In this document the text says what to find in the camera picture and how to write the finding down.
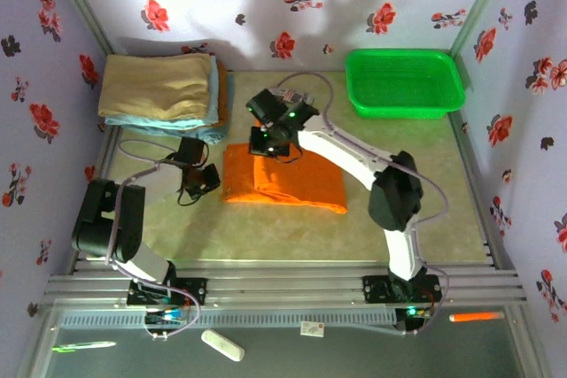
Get lilac left arm cable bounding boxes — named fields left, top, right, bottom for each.
left=104, top=139, right=204, bottom=342

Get orange marker pen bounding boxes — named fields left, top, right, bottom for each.
left=448, top=311, right=506, bottom=324

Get lilac right arm cable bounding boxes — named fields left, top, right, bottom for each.
left=276, top=72, right=451, bottom=337

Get brown folded trousers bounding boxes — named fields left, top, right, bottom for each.
left=215, top=68, right=229, bottom=125

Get small printed packet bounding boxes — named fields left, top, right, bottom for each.
left=270, top=87, right=315, bottom=106

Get dusty blue folded trousers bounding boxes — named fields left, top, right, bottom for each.
left=128, top=74, right=236, bottom=146

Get tan folded trousers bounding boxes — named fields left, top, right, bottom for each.
left=97, top=52, right=214, bottom=122

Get green plastic mesh basket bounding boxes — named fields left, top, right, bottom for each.
left=344, top=48, right=468, bottom=121

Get lilac arm cable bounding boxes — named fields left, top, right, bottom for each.
left=276, top=72, right=451, bottom=337
left=104, top=139, right=204, bottom=342

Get aluminium mounting rail frame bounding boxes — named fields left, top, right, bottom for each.
left=43, top=257, right=529, bottom=309

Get green pen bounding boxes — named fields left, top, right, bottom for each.
left=50, top=340, right=118, bottom=354

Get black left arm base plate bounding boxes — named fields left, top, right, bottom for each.
left=127, top=277, right=209, bottom=307

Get small white red card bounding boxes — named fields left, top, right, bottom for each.
left=299, top=320, right=326, bottom=337

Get white oblong plastic stick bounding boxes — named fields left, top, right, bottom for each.
left=200, top=328, right=246, bottom=363

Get aluminium corner post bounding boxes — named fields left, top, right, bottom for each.
left=447, top=0, right=519, bottom=60
left=43, top=0, right=115, bottom=57

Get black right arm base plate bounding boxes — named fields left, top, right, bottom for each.
left=361, top=274, right=444, bottom=305

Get orange trousers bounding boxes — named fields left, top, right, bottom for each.
left=221, top=142, right=349, bottom=216

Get grey slotted cable duct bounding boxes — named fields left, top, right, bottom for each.
left=58, top=309, right=398, bottom=331

